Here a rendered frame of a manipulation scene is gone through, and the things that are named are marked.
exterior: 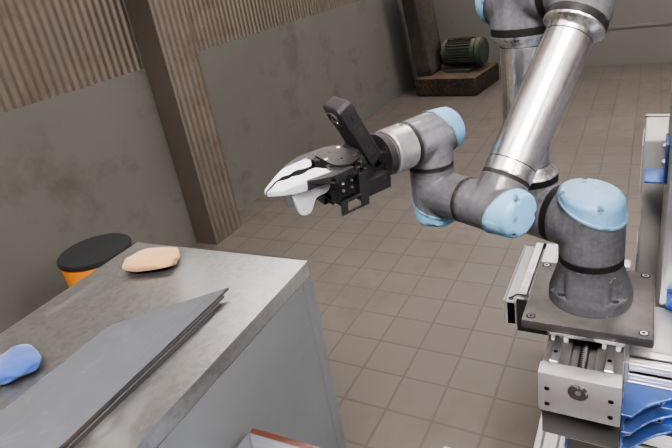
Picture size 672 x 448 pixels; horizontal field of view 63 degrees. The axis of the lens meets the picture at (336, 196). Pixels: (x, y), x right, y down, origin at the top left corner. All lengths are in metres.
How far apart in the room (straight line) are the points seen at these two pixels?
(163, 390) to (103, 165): 2.61
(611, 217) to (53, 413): 1.05
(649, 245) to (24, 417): 1.42
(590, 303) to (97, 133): 3.01
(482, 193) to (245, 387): 0.68
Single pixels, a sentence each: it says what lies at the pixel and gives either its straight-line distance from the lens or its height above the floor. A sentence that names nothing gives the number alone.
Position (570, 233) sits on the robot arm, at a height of 1.20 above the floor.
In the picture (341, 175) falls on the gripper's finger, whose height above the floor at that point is 1.45.
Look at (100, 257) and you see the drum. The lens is 2.97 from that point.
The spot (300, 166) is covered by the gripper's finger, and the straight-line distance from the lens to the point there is 0.78.
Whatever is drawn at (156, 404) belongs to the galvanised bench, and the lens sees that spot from 1.10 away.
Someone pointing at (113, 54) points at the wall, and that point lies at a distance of 3.72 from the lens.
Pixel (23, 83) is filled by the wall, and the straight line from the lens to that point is 3.37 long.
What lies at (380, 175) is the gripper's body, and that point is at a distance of 0.84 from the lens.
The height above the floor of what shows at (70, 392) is 1.07.
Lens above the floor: 1.72
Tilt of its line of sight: 23 degrees down
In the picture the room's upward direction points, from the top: 10 degrees counter-clockwise
